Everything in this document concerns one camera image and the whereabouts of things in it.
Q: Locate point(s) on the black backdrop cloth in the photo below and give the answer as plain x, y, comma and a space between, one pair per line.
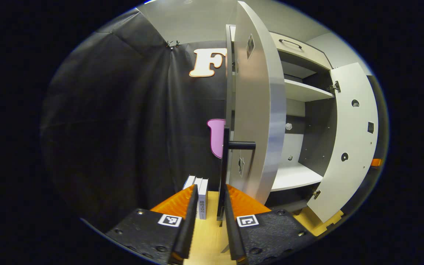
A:
123, 129

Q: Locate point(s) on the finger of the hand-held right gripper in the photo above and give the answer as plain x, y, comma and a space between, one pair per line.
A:
376, 162

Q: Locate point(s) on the white double-door shoe cabinet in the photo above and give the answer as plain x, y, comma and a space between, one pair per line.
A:
318, 129

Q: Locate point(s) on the white cabinet drawer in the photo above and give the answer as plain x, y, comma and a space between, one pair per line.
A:
307, 53

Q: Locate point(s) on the metal door hinge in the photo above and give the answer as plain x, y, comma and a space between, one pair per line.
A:
315, 194
334, 87

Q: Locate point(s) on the white cabinet shelf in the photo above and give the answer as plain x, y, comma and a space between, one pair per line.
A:
304, 92

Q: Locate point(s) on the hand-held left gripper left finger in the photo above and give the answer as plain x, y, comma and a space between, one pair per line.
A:
190, 228

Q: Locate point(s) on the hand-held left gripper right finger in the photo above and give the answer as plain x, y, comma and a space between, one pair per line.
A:
232, 235

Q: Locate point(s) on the white book with printed spine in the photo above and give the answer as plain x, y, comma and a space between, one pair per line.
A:
203, 198

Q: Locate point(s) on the white cabinet door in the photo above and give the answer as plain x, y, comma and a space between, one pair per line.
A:
352, 147
260, 110

